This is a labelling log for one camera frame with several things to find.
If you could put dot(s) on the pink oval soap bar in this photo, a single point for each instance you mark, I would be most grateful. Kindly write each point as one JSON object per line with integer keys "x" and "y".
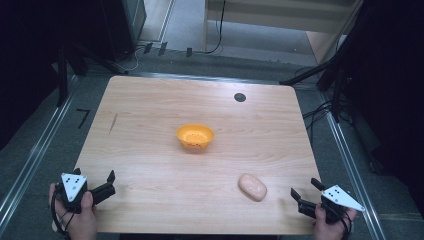
{"x": 252, "y": 187}

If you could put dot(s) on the metal floor rail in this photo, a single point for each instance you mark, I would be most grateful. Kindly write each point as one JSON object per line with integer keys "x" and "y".
{"x": 33, "y": 156}
{"x": 355, "y": 173}

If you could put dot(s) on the black metal stand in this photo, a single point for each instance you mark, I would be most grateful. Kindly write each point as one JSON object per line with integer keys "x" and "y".
{"x": 62, "y": 76}
{"x": 333, "y": 83}

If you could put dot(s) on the person's right hand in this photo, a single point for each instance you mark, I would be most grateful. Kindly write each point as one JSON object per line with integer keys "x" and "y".
{"x": 328, "y": 226}

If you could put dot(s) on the person's left hand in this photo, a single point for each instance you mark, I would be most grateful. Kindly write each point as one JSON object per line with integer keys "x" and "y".
{"x": 77, "y": 218}

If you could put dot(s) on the dark cabinet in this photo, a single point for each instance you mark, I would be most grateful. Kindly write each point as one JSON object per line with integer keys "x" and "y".
{"x": 126, "y": 26}

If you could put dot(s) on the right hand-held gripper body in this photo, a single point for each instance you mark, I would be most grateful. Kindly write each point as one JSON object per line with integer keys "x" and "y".
{"x": 335, "y": 201}

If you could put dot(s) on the small black floor bracket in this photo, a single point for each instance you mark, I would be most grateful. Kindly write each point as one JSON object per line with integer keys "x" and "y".
{"x": 148, "y": 48}
{"x": 162, "y": 48}
{"x": 189, "y": 52}

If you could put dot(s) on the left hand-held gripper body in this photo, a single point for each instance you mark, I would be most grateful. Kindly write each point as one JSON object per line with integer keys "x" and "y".
{"x": 74, "y": 188}

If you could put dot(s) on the orange plastic bowl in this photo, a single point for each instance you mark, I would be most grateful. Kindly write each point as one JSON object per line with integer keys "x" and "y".
{"x": 195, "y": 135}

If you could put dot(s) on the black round table grommet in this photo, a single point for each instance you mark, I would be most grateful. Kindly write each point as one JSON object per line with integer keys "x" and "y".
{"x": 240, "y": 97}

